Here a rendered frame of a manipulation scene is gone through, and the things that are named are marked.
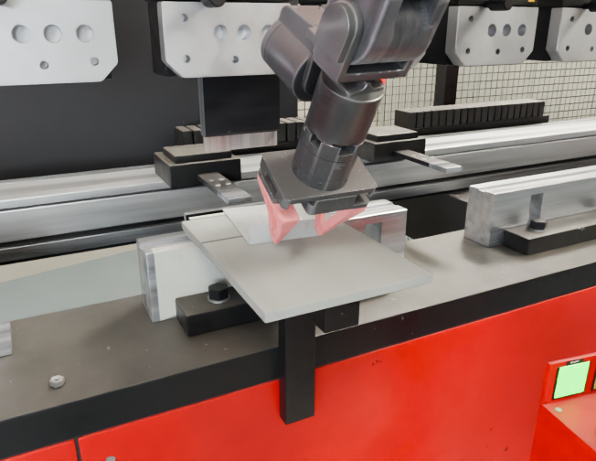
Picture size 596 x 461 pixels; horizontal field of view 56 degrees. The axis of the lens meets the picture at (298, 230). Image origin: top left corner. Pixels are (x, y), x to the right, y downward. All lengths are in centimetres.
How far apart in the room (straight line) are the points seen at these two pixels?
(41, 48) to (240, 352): 38
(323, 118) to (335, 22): 9
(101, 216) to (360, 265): 51
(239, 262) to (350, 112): 20
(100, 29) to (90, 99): 56
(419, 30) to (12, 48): 38
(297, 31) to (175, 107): 73
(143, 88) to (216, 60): 55
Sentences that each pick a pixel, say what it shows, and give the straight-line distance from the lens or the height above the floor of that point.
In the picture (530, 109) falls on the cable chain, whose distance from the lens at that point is 159.
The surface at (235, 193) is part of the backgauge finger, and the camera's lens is 80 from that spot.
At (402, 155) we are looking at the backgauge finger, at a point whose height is 100.
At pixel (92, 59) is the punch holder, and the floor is 120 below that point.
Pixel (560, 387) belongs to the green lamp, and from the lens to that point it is 80.
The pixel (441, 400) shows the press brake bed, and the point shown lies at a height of 71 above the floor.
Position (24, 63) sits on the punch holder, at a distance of 63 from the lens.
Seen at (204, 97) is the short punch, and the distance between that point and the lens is 69.
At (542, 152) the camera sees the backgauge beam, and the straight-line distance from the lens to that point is 144.
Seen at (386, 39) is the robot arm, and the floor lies 122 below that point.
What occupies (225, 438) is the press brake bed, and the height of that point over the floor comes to 77.
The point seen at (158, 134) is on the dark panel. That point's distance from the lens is 122.
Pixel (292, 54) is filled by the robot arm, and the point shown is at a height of 121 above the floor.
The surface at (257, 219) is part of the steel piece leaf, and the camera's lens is 70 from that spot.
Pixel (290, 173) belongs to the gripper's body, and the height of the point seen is 110.
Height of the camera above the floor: 123
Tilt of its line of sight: 20 degrees down
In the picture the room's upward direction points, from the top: straight up
